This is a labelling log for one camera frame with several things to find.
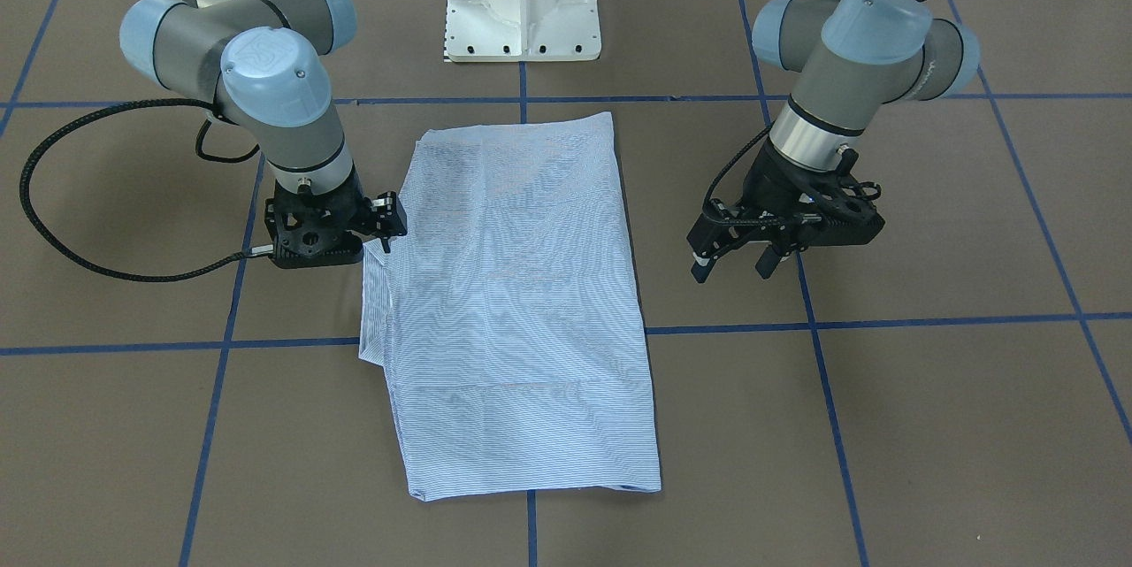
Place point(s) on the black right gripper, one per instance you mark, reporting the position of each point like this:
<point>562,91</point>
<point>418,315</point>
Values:
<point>386,215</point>

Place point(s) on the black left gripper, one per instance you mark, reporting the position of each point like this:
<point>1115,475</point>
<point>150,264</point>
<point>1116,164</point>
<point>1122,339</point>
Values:
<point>768,184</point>

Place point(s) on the blue white striped shirt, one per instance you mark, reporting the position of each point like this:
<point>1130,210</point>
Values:
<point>507,321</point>

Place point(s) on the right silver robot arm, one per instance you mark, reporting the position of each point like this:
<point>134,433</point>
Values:
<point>256,64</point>

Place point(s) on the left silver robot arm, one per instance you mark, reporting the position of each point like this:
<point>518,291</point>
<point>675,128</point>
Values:
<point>852,57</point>

